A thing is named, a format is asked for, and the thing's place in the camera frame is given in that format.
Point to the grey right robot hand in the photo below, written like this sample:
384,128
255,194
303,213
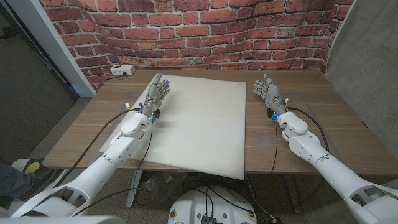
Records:
273,96

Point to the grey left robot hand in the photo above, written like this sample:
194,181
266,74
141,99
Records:
154,96

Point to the white memory foam sheet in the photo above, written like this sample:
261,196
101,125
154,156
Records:
202,124

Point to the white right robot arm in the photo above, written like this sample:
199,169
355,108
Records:
326,168

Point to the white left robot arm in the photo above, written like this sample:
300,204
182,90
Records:
109,158

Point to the white power strip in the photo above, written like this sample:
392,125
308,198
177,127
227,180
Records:
122,69

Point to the red brick print backdrop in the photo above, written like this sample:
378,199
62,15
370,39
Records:
186,31

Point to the grey metal table leg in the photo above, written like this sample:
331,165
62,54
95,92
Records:
133,189
292,193

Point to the white robot torso base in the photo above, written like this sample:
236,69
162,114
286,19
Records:
192,205

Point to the black electronics box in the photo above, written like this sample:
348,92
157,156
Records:
209,220

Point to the person leg in blue jeans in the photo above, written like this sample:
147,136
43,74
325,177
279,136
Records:
14,182

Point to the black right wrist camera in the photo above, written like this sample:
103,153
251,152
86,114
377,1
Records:
271,113

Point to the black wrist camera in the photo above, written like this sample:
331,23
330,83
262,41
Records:
155,114
271,113

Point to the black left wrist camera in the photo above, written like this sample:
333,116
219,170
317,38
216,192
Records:
155,114

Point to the white door frame post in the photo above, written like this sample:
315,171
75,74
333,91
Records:
53,43

